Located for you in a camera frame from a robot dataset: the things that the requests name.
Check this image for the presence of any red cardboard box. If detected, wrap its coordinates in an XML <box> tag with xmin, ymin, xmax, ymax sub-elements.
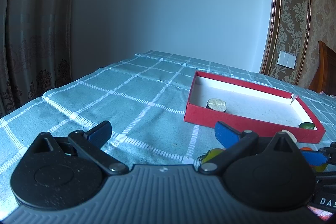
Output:
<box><xmin>184</xmin><ymin>70</ymin><xmax>326</xmax><ymax>144</ymax></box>

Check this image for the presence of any white light switch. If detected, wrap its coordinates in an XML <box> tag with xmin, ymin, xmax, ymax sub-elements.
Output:
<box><xmin>278</xmin><ymin>50</ymin><xmax>297</xmax><ymax>67</ymax></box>

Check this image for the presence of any yellow-green fruit with stem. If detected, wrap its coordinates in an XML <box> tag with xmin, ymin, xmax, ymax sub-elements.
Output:
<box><xmin>197</xmin><ymin>148</ymin><xmax>225</xmax><ymax>164</ymax></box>

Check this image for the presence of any pale round fruit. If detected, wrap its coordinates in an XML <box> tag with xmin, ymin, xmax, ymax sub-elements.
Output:
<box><xmin>281</xmin><ymin>130</ymin><xmax>298</xmax><ymax>144</ymax></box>

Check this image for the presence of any wooden headboard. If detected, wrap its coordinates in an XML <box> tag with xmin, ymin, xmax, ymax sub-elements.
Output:
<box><xmin>308</xmin><ymin>40</ymin><xmax>336</xmax><ymax>96</ymax></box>

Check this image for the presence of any gold wall moulding frame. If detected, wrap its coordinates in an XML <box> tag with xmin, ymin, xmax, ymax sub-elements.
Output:
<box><xmin>260</xmin><ymin>0</ymin><xmax>313</xmax><ymax>86</ymax></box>

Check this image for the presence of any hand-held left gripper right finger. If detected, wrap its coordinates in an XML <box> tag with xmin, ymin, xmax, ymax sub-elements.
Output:
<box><xmin>198</xmin><ymin>121</ymin><xmax>302</xmax><ymax>174</ymax></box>

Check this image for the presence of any brown patterned curtain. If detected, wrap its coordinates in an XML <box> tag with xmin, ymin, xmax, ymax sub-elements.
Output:
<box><xmin>0</xmin><ymin>0</ymin><xmax>80</xmax><ymax>118</ymax></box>

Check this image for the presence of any green checked tablecloth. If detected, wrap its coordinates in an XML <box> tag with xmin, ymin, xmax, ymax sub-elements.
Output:
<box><xmin>0</xmin><ymin>50</ymin><xmax>336</xmax><ymax>214</ymax></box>

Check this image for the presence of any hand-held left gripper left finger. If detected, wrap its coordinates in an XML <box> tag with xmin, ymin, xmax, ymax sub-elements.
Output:
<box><xmin>26</xmin><ymin>120</ymin><xmax>129</xmax><ymax>176</ymax></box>

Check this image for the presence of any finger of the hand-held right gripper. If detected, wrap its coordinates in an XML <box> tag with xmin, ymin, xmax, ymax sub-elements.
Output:
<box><xmin>299</xmin><ymin>142</ymin><xmax>336</xmax><ymax>167</ymax></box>

